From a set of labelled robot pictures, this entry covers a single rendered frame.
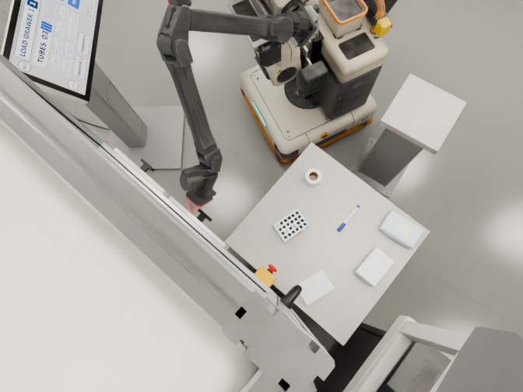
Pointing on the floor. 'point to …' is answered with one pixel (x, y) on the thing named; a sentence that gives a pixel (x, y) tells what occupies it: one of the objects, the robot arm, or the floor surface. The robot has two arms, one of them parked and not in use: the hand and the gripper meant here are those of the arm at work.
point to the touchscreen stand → (138, 126)
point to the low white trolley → (324, 239)
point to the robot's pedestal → (407, 133)
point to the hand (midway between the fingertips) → (194, 208)
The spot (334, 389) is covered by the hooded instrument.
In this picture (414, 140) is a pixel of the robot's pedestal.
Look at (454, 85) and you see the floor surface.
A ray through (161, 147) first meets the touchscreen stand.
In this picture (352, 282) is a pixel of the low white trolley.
